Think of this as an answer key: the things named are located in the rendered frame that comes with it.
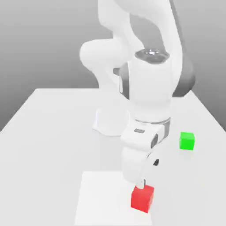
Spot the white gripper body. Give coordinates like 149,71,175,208
121,146,160,185

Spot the small red cube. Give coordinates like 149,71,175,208
130,185,155,214

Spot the small green cube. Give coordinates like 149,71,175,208
179,132,195,151

